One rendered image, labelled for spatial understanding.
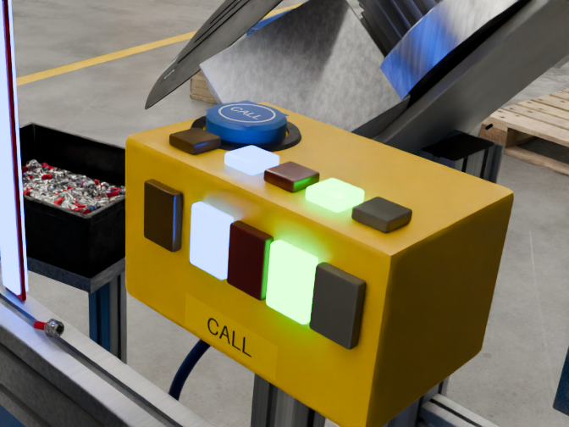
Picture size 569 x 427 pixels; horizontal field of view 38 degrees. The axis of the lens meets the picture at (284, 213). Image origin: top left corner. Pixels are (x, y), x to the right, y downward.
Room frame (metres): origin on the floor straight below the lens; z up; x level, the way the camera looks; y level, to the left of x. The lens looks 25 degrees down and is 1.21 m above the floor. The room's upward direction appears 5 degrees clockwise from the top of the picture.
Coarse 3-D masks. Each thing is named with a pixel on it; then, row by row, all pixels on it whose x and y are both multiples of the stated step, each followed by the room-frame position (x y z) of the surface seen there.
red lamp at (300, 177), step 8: (272, 168) 0.33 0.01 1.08; (280, 168) 0.33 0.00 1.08; (288, 168) 0.33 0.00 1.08; (296, 168) 0.33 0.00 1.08; (304, 168) 0.33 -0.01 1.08; (264, 176) 0.33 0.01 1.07; (272, 176) 0.32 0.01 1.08; (280, 176) 0.32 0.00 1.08; (288, 176) 0.32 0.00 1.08; (296, 176) 0.32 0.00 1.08; (304, 176) 0.32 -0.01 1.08; (312, 176) 0.33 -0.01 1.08; (272, 184) 0.32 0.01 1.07; (280, 184) 0.32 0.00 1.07; (288, 184) 0.32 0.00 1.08; (296, 184) 0.32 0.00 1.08; (304, 184) 0.32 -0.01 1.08; (312, 184) 0.33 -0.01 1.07
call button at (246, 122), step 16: (208, 112) 0.39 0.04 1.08; (224, 112) 0.39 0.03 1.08; (240, 112) 0.39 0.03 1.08; (256, 112) 0.39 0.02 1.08; (272, 112) 0.39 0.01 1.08; (208, 128) 0.38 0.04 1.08; (224, 128) 0.37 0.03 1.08; (240, 128) 0.37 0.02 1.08; (256, 128) 0.37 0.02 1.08; (272, 128) 0.37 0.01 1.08
